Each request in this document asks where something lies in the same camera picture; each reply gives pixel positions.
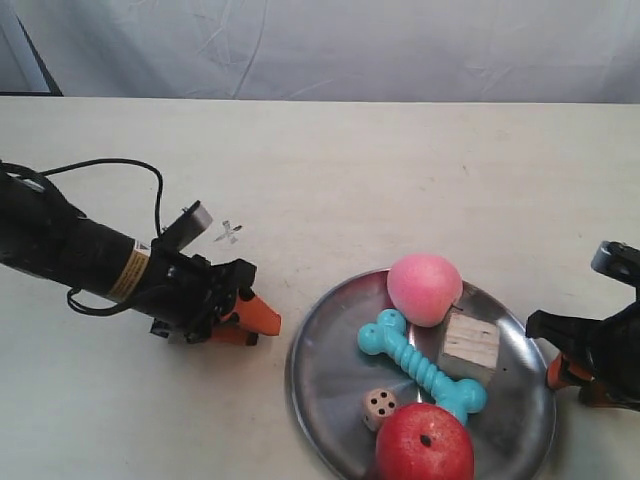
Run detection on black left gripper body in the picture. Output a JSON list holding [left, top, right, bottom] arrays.
[[137, 239, 257, 344]]

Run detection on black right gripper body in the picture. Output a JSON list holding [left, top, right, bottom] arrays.
[[526, 300, 639, 408]]

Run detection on wooden cube block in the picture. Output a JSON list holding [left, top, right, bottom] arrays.
[[437, 310, 500, 387]]

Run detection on turquoise toy bone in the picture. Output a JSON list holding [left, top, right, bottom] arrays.
[[357, 309, 488, 425]]

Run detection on red toy apple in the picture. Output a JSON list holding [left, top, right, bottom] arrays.
[[375, 403, 475, 480]]

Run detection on wooden die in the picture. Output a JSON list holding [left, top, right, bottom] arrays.
[[362, 388, 398, 432]]

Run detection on pink toy peach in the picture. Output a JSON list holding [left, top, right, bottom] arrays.
[[387, 253, 463, 328]]

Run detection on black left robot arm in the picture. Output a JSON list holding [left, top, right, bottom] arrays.
[[1, 163, 281, 346]]

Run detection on white backdrop cloth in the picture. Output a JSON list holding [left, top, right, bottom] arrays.
[[1, 1, 639, 103]]

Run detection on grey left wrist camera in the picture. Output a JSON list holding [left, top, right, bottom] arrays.
[[158, 201, 213, 251]]

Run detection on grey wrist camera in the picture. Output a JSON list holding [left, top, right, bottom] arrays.
[[591, 241, 626, 278], [158, 201, 213, 251]]

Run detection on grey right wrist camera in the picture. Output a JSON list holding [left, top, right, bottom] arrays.
[[591, 241, 626, 278]]

